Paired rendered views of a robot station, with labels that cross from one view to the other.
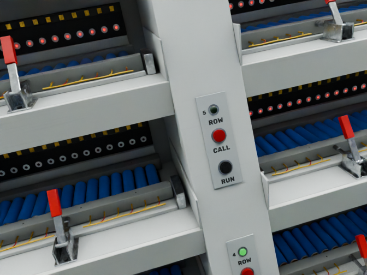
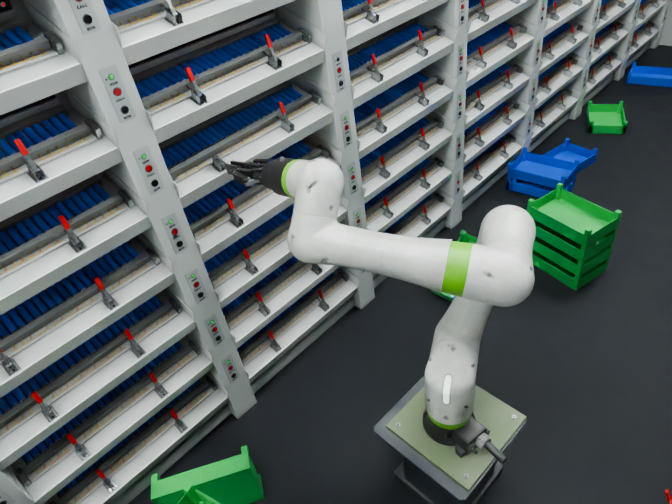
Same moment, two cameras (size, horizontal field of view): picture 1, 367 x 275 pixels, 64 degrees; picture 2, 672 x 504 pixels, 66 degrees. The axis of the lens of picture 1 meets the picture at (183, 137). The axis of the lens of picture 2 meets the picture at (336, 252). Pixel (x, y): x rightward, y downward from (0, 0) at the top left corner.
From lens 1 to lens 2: 142 cm
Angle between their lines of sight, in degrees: 42
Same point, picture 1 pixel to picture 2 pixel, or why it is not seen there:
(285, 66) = (358, 36)
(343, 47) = (376, 26)
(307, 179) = (361, 85)
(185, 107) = (329, 59)
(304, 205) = (363, 96)
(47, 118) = (288, 70)
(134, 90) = (314, 54)
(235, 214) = (343, 103)
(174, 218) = (319, 109)
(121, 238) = (304, 119)
